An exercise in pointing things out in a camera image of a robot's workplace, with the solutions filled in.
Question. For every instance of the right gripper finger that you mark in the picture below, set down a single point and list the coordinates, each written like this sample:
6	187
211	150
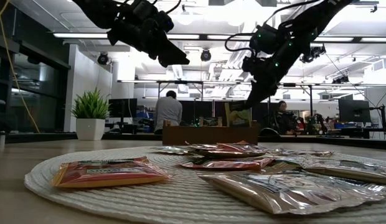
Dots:
254	95
265	93

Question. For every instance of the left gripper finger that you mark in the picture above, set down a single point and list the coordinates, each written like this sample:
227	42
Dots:
174	51
168	62

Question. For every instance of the green lemon tea sachet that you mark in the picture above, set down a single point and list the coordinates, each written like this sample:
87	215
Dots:
238	118
230	152

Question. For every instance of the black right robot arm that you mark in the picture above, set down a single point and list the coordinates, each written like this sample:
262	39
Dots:
320	15

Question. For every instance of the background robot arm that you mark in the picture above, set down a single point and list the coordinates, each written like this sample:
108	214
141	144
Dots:
319	119

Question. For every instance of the seated person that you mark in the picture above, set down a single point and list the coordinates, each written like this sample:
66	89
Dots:
284	119

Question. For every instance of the black chair back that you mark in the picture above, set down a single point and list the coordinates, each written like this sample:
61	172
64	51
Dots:
268	132

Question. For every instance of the person facing away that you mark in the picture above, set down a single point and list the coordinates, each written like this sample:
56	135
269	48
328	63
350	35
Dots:
168	112

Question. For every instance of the wooden three-compartment box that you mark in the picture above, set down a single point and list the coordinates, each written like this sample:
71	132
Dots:
208	137

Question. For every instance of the small black monitor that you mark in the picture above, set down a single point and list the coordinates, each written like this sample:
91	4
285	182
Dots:
123	108

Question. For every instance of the large black monitor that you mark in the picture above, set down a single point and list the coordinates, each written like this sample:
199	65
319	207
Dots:
354	110

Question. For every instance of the green plant in white pot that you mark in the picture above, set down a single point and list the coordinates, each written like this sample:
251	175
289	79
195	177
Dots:
90	129

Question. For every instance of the large silver foil packet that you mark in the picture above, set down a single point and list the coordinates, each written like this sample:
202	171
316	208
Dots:
292	193

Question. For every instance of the silver packet far right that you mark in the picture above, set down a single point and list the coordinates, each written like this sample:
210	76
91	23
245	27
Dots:
351	169

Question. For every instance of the white round woven placemat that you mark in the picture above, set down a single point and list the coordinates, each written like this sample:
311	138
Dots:
149	202

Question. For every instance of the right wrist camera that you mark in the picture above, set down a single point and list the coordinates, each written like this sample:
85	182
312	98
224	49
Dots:
250	64

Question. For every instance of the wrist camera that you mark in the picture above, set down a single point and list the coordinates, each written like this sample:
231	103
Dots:
165	21
250	64

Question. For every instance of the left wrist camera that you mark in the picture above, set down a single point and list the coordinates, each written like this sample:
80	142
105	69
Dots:
165	21

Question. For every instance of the black ceiling camera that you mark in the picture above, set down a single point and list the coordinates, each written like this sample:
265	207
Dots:
316	54
103	58
340	79
206	55

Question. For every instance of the black aluminium table frame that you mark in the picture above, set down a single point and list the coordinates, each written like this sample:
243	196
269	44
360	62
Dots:
130	136

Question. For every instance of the silver post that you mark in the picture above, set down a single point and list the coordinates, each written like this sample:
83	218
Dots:
1	140

